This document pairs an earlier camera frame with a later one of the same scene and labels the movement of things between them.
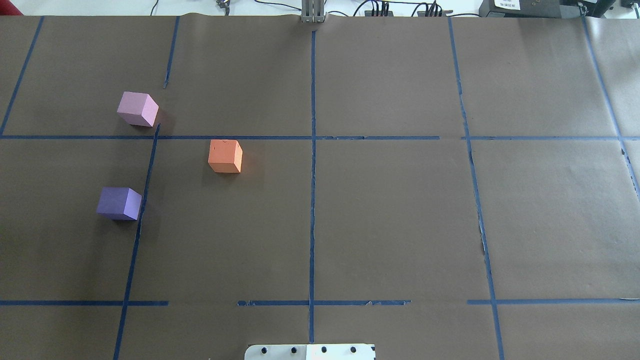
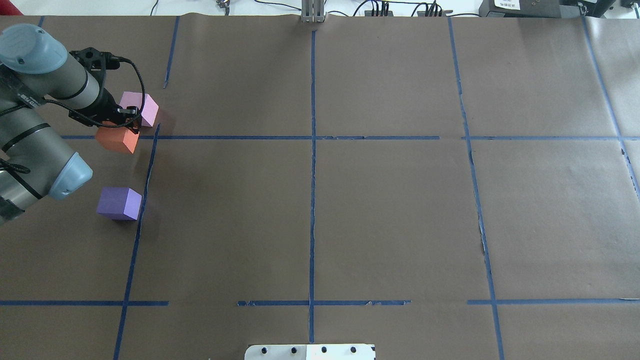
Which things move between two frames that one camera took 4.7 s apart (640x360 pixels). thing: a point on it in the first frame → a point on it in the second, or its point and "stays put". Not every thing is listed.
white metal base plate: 342,351 stays put
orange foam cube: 225,156 → 117,138
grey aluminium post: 313,11 stays put
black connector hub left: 378,13 stays put
